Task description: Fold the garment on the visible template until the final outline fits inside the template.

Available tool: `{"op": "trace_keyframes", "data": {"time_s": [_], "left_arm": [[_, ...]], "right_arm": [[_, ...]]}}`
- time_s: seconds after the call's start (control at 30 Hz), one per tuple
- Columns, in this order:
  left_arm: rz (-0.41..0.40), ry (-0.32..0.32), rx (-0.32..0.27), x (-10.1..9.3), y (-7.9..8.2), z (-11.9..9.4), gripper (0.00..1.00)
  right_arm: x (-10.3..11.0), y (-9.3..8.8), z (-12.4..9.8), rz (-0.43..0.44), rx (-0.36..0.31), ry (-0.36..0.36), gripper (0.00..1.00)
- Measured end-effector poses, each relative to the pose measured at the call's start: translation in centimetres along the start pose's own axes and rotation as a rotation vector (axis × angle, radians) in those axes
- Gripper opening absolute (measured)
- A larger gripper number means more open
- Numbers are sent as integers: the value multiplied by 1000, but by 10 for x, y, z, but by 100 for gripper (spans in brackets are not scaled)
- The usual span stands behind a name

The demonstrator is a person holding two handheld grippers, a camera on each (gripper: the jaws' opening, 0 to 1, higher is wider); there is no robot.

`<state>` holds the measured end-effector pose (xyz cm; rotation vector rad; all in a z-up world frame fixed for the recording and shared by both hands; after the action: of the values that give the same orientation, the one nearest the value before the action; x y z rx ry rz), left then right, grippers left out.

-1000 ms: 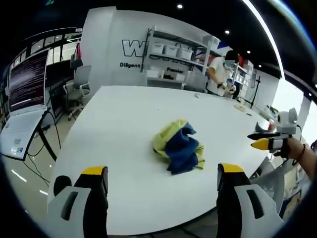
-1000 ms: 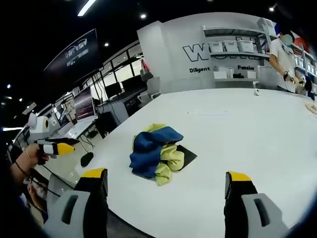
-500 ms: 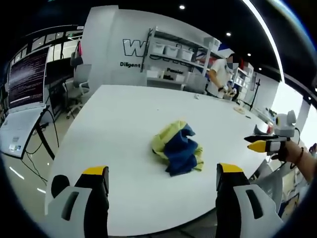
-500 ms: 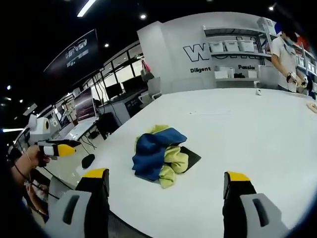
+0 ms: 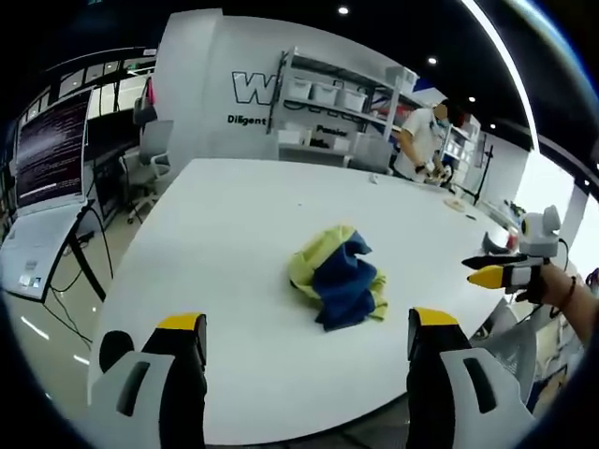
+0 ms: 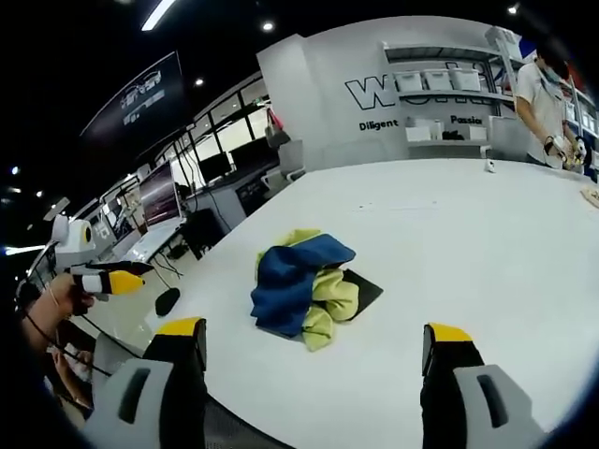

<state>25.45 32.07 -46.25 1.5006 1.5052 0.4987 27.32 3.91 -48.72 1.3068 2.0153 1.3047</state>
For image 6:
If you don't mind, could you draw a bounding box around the person's left hand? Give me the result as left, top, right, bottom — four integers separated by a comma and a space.
46, 272, 95, 320

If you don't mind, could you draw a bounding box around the blue and yellow garment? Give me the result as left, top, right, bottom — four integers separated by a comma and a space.
249, 228, 360, 353

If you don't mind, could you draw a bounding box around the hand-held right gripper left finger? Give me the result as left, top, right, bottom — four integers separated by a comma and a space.
83, 316, 210, 449

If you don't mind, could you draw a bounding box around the thin black cable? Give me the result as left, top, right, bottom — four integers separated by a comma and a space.
22, 311, 114, 378

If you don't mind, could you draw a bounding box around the grey office chair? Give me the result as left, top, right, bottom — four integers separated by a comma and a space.
260, 138, 309, 189

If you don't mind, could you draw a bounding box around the dark computer monitor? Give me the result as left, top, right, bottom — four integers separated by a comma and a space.
197, 152, 234, 184

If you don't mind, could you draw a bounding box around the grey shelving unit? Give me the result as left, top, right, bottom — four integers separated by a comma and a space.
380, 40, 528, 161

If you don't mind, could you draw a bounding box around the black mesh chair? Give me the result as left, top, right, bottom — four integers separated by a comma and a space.
204, 396, 294, 449

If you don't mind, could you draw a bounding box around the black oval object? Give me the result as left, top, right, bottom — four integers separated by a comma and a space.
153, 286, 182, 318

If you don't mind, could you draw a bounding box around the large computer monitor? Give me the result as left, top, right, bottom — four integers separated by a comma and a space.
139, 160, 184, 231

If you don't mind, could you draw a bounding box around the white storage bin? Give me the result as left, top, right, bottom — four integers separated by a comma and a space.
450, 66, 484, 92
394, 69, 425, 93
424, 68, 453, 92

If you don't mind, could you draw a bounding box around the black office chair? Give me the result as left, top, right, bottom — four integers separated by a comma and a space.
181, 207, 226, 261

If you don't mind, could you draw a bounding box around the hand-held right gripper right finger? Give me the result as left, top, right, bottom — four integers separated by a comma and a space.
419, 321, 547, 449

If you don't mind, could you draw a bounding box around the hanging bag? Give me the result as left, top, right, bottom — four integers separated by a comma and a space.
263, 106, 292, 149

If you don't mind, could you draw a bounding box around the white office desk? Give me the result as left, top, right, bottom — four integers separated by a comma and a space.
124, 218, 189, 264

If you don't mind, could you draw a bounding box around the black folding template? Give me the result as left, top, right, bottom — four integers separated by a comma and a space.
255, 268, 386, 341

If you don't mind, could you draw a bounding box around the linear ceiling light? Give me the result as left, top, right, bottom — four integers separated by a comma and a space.
139, 0, 178, 33

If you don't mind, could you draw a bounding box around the black hanging sign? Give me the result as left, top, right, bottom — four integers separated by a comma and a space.
79, 50, 189, 142

